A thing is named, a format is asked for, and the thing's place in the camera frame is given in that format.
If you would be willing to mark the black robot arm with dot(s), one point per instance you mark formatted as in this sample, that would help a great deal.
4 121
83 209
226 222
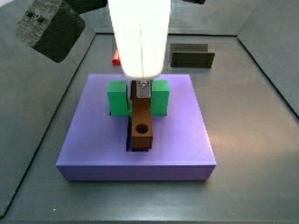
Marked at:
51 26

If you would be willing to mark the brown T-shaped block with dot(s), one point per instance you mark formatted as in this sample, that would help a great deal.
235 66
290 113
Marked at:
142 130

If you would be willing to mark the red cylindrical peg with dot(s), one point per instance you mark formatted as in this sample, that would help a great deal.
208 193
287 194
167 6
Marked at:
116 59

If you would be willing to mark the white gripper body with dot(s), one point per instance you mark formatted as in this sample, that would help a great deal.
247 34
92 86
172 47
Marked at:
140 27

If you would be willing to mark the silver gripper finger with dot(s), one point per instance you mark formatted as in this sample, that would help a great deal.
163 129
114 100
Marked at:
143 89

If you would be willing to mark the purple base board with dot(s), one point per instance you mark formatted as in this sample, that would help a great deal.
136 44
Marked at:
95 152

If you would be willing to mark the green U-shaped block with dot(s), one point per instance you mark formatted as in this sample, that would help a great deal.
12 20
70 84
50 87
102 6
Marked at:
120 105

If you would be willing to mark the black angle bracket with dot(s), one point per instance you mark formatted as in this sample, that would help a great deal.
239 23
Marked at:
191 55

